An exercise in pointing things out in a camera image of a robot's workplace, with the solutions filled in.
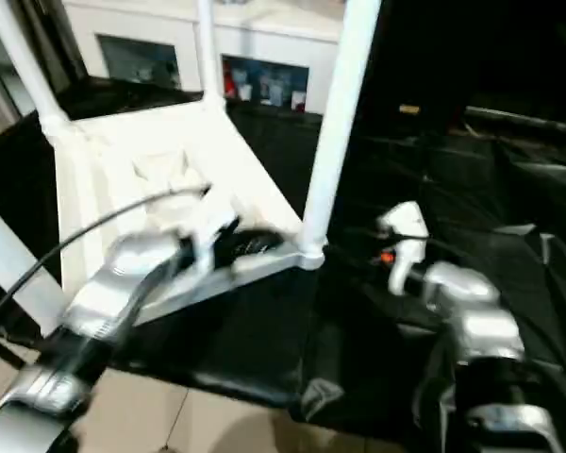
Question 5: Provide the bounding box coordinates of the black work mat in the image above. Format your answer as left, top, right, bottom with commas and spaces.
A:
0, 77, 566, 453

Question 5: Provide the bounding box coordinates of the black cabinet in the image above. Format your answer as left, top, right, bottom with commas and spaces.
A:
358, 0, 566, 128

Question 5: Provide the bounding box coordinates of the grey curtain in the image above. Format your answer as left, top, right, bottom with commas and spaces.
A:
0, 0, 89, 138

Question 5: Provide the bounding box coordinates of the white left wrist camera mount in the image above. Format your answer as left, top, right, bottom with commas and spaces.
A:
178, 187, 245, 280

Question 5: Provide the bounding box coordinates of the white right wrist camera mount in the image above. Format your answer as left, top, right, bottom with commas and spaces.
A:
375, 200, 429, 297

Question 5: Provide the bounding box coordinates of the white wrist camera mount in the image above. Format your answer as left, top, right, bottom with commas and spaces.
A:
375, 200, 429, 297
178, 187, 245, 280

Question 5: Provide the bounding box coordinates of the white glass-door cabinet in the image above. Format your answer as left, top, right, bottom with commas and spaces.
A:
61, 0, 356, 114

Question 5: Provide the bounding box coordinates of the white plastic table top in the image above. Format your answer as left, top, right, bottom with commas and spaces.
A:
40, 98, 330, 331

